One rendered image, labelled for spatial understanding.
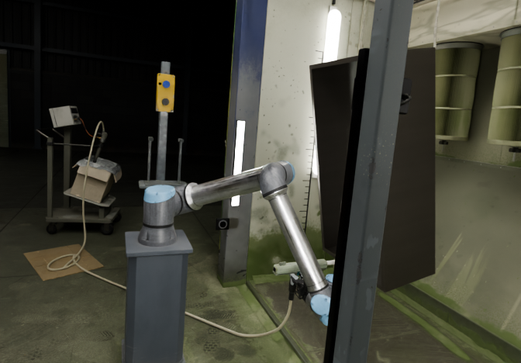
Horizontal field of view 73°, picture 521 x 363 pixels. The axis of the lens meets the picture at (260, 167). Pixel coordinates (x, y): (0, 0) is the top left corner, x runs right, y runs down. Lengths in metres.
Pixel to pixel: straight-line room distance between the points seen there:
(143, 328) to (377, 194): 1.50
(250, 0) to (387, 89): 2.11
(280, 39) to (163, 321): 1.98
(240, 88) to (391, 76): 1.97
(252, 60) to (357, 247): 2.07
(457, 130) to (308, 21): 1.40
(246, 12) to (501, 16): 1.63
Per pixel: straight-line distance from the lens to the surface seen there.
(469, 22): 2.99
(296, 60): 2.77
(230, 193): 1.76
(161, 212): 1.80
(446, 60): 3.13
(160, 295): 1.89
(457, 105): 3.11
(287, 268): 1.91
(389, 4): 0.71
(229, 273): 2.84
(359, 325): 0.78
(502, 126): 2.75
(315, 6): 2.92
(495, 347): 2.67
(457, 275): 2.87
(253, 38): 2.66
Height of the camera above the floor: 1.29
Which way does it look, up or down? 8 degrees down
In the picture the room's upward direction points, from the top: 5 degrees clockwise
